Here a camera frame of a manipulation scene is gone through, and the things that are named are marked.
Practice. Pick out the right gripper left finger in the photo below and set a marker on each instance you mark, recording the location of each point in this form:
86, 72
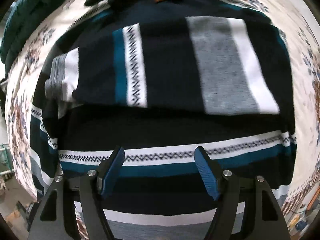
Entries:
55, 217

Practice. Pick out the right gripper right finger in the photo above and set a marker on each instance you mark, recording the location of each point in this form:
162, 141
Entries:
246, 207

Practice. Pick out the striped knit sweater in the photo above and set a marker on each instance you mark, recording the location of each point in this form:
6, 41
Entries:
161, 78

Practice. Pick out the floral bed blanket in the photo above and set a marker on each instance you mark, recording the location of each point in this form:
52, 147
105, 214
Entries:
302, 47

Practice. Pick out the folded teal velvet quilt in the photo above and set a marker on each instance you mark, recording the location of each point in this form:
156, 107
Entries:
25, 17

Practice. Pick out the teal wire rack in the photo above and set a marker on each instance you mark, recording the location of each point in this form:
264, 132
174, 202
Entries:
7, 168

